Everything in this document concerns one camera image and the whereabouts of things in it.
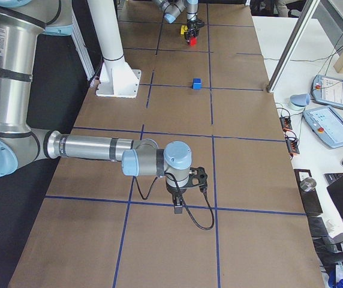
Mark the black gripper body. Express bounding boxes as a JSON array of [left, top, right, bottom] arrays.
[[166, 176, 187, 198], [186, 18, 204, 34]]

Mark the yellow block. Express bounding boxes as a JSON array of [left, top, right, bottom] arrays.
[[180, 25, 188, 35]]

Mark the red block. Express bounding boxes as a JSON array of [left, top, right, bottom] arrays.
[[189, 37, 197, 47]]

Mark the blue block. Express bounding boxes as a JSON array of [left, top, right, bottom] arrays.
[[192, 78, 202, 90]]

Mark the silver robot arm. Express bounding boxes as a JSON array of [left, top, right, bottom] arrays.
[[153, 0, 204, 46], [0, 35, 89, 215]]

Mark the lower orange connector block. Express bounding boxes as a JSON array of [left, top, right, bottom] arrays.
[[285, 136, 300, 156]]

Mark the orange connector block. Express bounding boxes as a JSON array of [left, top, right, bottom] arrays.
[[285, 136, 300, 156], [279, 116, 293, 132]]

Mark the upper orange connector block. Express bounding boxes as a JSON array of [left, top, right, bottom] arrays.
[[279, 116, 293, 132]]

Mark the metal cup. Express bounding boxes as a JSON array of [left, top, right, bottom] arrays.
[[299, 177, 317, 192]]

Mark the black tray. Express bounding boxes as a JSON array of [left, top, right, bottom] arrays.
[[294, 169, 323, 217]]

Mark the far teach pendant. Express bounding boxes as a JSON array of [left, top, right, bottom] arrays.
[[311, 74, 343, 109]]

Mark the teach pendant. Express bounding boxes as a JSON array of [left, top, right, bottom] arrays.
[[303, 106, 343, 148], [311, 74, 343, 109]]

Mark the black keyboard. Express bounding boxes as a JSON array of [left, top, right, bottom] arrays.
[[324, 173, 343, 185]]

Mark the near teach pendant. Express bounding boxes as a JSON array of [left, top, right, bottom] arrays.
[[303, 106, 343, 148]]

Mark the black camera cable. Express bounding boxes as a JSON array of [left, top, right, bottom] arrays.
[[133, 172, 215, 231]]

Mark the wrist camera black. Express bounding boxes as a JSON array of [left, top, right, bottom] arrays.
[[188, 166, 207, 190]]

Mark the white pedestal column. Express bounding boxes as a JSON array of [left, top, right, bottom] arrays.
[[88, 0, 142, 98]]

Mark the aluminium extrusion rail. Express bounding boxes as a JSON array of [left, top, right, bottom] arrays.
[[71, 11, 95, 80]]

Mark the aluminium frame post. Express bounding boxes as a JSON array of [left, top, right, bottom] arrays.
[[266, 0, 320, 92]]

